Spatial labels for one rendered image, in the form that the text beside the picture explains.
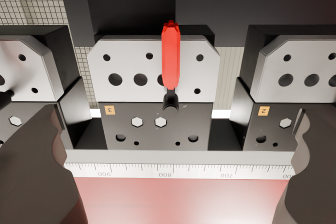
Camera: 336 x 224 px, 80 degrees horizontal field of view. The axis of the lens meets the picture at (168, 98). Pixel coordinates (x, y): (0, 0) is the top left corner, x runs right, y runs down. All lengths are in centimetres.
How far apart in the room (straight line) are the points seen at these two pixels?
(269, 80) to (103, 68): 19
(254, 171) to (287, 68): 18
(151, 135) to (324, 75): 22
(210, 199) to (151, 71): 27
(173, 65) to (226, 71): 319
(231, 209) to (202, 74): 28
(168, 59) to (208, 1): 59
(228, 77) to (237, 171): 310
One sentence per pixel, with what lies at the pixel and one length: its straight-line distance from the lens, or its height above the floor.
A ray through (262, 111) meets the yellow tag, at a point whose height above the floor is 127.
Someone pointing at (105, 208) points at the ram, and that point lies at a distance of 45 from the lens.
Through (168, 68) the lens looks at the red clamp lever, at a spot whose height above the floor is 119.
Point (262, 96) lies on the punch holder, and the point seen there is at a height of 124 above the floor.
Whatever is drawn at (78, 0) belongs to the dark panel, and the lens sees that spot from 83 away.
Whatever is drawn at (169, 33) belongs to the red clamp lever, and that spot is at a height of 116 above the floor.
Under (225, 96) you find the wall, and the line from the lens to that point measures 358.
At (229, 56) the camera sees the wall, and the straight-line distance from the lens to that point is 330.
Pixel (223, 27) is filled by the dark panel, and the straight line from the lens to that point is 80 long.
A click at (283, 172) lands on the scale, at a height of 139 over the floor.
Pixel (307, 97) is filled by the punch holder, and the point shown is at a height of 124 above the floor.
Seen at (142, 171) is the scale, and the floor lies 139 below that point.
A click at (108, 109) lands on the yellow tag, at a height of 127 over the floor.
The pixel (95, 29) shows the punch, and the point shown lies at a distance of 27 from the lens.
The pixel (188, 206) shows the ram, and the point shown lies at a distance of 42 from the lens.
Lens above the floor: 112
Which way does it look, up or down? 30 degrees up
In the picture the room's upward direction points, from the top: 180 degrees clockwise
